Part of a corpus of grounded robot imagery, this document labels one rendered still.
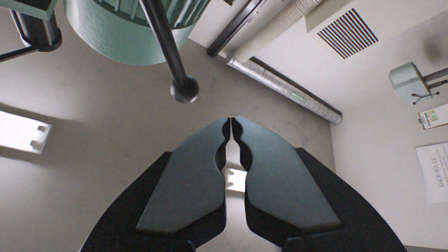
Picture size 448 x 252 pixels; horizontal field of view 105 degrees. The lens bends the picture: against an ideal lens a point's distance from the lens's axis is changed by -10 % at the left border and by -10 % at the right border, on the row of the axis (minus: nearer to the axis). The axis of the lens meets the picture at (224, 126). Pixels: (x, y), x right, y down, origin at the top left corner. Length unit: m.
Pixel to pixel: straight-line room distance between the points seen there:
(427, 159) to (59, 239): 3.36
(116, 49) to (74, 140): 1.25
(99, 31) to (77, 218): 1.29
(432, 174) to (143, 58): 2.95
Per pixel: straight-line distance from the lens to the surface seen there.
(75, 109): 1.56
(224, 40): 2.01
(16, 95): 1.65
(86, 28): 0.29
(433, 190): 2.97
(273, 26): 1.80
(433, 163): 3.01
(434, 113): 3.15
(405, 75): 2.18
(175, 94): 0.23
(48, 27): 0.42
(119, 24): 0.25
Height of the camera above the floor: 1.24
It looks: 52 degrees up
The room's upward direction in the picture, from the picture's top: 118 degrees counter-clockwise
